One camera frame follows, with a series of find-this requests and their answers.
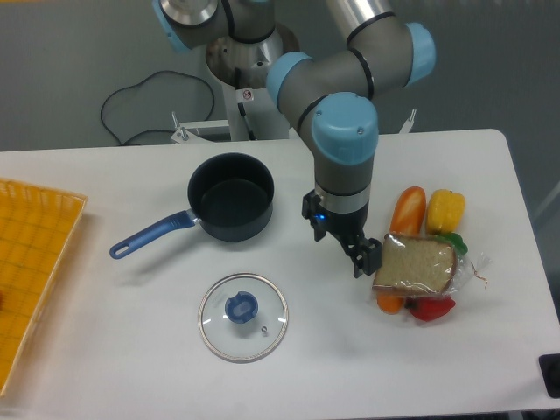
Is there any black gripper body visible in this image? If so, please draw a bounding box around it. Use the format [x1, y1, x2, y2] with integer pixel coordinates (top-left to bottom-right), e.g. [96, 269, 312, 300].
[302, 191, 370, 258]

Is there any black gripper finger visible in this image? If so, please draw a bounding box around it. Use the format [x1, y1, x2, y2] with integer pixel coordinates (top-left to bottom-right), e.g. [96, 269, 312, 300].
[343, 244, 363, 277]
[360, 238, 382, 275]

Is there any bagged toast slice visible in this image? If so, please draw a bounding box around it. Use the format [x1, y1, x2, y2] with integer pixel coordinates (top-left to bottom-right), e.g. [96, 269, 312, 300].
[372, 234, 488, 298]

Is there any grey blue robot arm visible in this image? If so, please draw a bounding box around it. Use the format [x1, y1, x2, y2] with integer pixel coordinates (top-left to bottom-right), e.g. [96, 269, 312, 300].
[152, 1, 436, 275]

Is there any orange baguette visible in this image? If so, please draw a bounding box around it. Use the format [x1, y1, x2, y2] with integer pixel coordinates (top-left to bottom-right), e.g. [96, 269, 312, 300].
[376, 186, 426, 315]

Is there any red bell pepper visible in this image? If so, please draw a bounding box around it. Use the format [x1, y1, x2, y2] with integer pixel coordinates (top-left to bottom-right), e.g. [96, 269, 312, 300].
[404, 297, 456, 322]

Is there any green bell pepper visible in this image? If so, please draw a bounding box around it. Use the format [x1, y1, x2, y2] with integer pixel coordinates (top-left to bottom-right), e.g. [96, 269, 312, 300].
[438, 232, 468, 256]

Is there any yellow bell pepper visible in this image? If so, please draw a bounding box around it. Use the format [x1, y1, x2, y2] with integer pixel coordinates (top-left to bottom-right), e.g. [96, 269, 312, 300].
[425, 189, 466, 234]

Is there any glass lid blue knob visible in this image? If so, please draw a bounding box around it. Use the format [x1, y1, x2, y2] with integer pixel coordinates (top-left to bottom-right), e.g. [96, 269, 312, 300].
[198, 273, 289, 363]

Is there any black object at table corner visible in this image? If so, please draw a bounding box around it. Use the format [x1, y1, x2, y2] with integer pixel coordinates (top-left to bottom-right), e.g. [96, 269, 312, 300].
[538, 353, 560, 399]

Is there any yellow woven basket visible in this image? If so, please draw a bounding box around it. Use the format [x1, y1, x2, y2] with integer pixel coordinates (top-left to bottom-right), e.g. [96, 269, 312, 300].
[1, 178, 88, 396]

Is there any dark saucepan blue handle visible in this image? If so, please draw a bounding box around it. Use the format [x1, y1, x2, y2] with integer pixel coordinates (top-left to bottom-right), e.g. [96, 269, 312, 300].
[109, 152, 275, 259]

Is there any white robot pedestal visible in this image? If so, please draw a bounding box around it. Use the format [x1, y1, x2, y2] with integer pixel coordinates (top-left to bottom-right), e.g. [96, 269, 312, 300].
[170, 24, 417, 144]

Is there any black floor cable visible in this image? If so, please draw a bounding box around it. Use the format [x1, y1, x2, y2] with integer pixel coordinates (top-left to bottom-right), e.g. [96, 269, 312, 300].
[100, 69, 215, 146]

